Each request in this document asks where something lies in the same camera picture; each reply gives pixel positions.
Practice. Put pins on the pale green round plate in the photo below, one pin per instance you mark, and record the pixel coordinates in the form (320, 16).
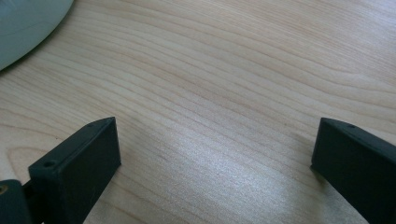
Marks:
(25, 25)

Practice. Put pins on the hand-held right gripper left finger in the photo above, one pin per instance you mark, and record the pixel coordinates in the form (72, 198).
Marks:
(77, 168)

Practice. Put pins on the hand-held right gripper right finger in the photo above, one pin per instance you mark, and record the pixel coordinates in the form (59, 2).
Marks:
(358, 168)

